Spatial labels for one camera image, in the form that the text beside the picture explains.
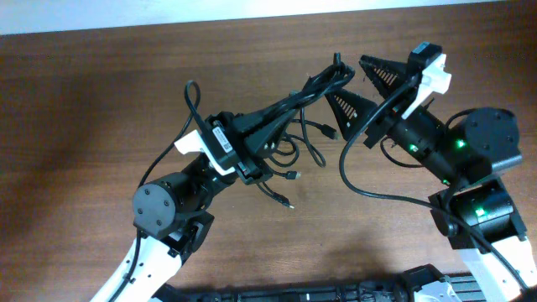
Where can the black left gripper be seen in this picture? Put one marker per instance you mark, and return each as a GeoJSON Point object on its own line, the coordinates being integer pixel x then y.
{"type": "Point", "coordinates": [246, 164]}

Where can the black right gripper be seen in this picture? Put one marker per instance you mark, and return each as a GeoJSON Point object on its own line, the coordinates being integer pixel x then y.
{"type": "Point", "coordinates": [386, 122]}

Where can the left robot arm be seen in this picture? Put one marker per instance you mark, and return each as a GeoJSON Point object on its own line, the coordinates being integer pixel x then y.
{"type": "Point", "coordinates": [171, 213]}

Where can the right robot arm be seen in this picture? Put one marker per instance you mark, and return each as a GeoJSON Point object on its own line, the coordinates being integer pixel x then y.
{"type": "Point", "coordinates": [467, 153]}

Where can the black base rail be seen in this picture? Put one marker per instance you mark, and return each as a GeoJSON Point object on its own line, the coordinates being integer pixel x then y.
{"type": "Point", "coordinates": [424, 283]}

